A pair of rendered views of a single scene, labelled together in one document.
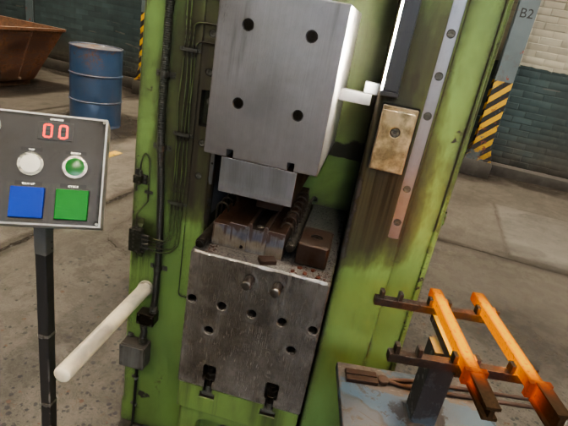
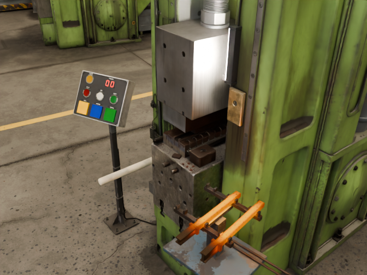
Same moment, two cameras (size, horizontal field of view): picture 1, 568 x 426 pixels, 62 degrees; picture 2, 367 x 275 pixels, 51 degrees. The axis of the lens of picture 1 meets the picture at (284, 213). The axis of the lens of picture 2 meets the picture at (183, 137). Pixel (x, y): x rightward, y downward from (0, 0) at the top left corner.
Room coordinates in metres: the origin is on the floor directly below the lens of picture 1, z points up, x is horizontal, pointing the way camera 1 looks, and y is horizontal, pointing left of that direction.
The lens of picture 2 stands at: (-0.13, -1.19, 2.08)
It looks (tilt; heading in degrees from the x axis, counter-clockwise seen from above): 31 degrees down; 43
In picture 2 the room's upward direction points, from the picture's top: 1 degrees clockwise
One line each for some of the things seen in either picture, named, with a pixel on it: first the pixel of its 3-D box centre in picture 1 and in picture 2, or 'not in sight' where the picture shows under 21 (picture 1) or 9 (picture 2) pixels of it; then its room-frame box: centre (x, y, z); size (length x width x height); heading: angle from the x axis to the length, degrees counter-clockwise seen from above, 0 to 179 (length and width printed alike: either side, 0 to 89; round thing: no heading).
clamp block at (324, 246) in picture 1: (314, 247); (202, 155); (1.17, -0.10, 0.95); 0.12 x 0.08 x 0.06; 172
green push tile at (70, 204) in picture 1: (71, 204); (110, 114); (1.04, 0.52, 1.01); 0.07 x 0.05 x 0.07; 107
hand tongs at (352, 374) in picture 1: (456, 391); (247, 252); (1.01, -0.54, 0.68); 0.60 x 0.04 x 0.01; 92
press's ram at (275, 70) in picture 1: (303, 80); (211, 66); (1.34, 0.01, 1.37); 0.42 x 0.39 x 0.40; 172
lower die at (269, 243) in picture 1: (266, 211); (202, 131); (1.35, 0.06, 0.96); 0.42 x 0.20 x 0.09; 172
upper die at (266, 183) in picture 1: (274, 161); (203, 107); (1.35, 0.06, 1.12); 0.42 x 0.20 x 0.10; 172
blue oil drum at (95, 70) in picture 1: (95, 85); not in sight; (5.43, 2.41, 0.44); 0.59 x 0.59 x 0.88
